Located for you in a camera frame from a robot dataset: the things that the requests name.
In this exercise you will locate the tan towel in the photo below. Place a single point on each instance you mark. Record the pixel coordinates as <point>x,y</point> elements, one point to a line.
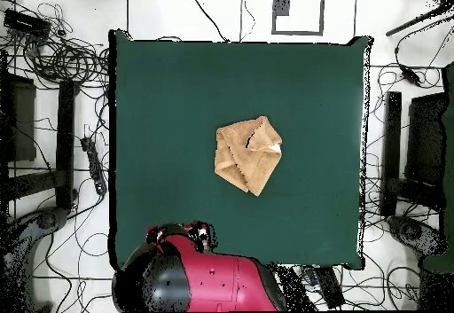
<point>248,157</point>

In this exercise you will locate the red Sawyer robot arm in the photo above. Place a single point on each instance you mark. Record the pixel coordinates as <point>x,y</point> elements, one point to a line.
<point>220,281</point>

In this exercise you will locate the black flat panel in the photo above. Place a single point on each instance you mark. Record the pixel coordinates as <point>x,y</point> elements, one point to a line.
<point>425,139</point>
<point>21,121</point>

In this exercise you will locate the dark green table cloth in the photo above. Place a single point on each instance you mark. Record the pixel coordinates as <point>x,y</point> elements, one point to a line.
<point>170,114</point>

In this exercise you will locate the black power strip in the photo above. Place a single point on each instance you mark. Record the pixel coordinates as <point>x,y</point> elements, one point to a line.
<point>94,164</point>
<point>330,288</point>

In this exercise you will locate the grey stand base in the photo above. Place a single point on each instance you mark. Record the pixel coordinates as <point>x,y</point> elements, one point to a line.
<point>46,220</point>
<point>411,233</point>

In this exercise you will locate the black stand crossbar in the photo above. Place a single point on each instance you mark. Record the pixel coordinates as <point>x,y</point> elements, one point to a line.
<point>32,185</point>
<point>420,192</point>

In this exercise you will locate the black power adapter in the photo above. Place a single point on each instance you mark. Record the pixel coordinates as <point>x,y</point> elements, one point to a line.
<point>410,76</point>

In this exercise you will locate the black rod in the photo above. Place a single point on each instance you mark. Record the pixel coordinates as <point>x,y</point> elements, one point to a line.
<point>413,21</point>

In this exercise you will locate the black electronics box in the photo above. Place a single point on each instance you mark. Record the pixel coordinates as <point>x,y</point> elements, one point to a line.
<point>26,24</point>

